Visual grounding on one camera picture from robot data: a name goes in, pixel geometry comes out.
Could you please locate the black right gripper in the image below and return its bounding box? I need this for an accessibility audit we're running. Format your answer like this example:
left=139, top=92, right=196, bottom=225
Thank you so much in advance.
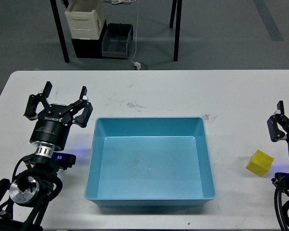
left=267, top=101, right=289, bottom=153

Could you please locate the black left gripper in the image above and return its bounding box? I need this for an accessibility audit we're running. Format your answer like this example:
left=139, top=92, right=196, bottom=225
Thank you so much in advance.
left=24, top=81, right=93, bottom=150

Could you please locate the yellow wooden block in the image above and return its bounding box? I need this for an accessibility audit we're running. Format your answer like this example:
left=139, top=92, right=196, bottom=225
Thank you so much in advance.
left=246, top=150, right=274, bottom=177

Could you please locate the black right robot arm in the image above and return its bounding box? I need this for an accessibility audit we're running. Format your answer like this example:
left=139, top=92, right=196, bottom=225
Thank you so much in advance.
left=267, top=101, right=289, bottom=231

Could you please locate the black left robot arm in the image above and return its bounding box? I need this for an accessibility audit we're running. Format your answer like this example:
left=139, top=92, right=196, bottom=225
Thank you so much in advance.
left=0, top=81, right=93, bottom=231

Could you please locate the light blue plastic box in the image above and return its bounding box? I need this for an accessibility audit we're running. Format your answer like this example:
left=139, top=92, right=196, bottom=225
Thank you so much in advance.
left=84, top=117, right=216, bottom=206

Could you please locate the black crate under cream crate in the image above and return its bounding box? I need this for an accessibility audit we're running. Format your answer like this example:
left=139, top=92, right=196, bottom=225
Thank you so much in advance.
left=71, top=21, right=107, bottom=59

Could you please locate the dark grey storage bin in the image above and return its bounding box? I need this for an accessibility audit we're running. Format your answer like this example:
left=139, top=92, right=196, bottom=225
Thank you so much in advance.
left=102, top=23, right=133, bottom=59

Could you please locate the white power adapter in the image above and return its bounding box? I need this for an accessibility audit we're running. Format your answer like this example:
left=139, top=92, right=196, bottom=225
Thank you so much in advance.
left=133, top=62, right=141, bottom=70

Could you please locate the cream plastic crate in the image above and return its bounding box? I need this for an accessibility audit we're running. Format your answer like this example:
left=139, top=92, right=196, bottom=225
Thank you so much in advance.
left=65, top=0, right=105, bottom=40

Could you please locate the black table leg left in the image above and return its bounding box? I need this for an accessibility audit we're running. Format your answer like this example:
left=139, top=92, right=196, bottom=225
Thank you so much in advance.
left=50, top=0, right=69, bottom=63

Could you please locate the black table leg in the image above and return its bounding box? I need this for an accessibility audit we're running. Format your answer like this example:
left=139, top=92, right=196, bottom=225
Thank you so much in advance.
left=50, top=0, right=69, bottom=63
left=169, top=0, right=183, bottom=62

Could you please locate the black table leg right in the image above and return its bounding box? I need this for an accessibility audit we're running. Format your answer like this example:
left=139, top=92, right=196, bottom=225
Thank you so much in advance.
left=169, top=0, right=183, bottom=62

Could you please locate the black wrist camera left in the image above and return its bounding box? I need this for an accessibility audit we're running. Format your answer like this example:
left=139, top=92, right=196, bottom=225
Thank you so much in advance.
left=52, top=152, right=77, bottom=170

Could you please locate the white hanging cable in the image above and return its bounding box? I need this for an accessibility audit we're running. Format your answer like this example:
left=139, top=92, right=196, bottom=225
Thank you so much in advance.
left=131, top=0, right=139, bottom=64

